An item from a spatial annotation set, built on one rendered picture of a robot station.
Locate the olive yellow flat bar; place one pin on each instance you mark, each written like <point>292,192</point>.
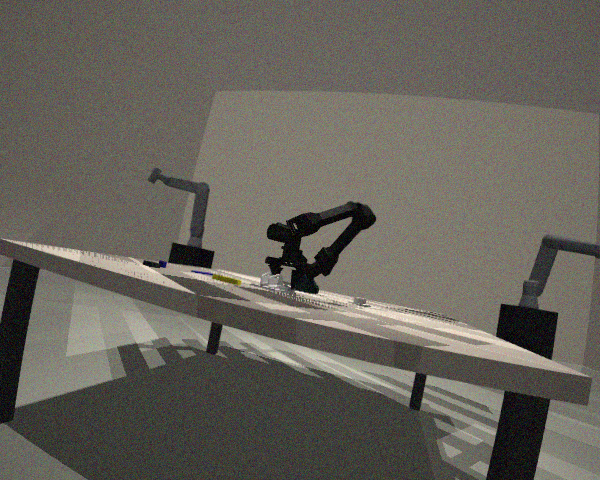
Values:
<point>226,279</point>

